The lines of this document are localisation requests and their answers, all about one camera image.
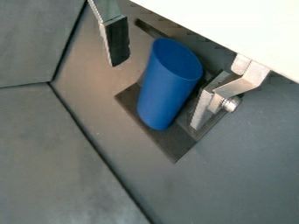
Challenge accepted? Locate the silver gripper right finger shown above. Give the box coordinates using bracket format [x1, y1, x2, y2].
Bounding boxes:
[190, 54, 271, 130]

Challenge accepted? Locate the black curved fixture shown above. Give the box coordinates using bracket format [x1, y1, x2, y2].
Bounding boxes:
[113, 18, 246, 165]

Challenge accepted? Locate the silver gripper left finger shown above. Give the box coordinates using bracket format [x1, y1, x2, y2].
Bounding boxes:
[88, 0, 130, 67]

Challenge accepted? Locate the blue oval cylinder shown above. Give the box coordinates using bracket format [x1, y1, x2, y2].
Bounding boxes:
[136, 38, 202, 130]

